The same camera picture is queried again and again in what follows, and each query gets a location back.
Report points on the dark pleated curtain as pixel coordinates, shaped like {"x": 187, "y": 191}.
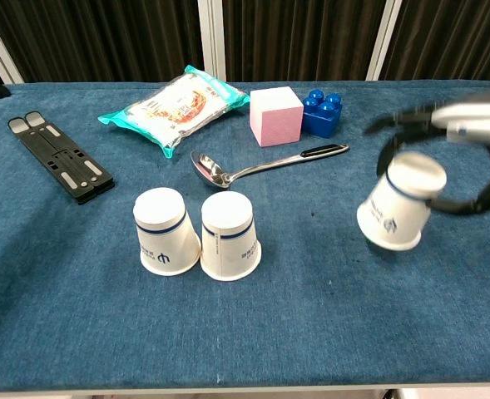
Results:
{"x": 103, "y": 37}

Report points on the white paper cup blue stripe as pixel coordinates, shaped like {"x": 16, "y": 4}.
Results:
{"x": 228, "y": 241}
{"x": 398, "y": 208}
{"x": 163, "y": 237}

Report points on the teal snack packet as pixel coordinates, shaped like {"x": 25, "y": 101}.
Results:
{"x": 178, "y": 108}

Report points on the black folding stand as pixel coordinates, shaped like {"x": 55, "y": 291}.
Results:
{"x": 61, "y": 158}

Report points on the pink foam cube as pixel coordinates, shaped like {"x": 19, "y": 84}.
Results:
{"x": 275, "y": 120}

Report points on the blue tablecloth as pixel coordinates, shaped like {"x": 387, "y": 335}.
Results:
{"x": 311, "y": 324}

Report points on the white table frame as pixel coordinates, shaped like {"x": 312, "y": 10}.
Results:
{"x": 228, "y": 394}

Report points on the blue toy building brick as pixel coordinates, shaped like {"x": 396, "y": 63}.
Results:
{"x": 321, "y": 122}

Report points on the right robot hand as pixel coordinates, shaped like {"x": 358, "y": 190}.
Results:
{"x": 477, "y": 120}

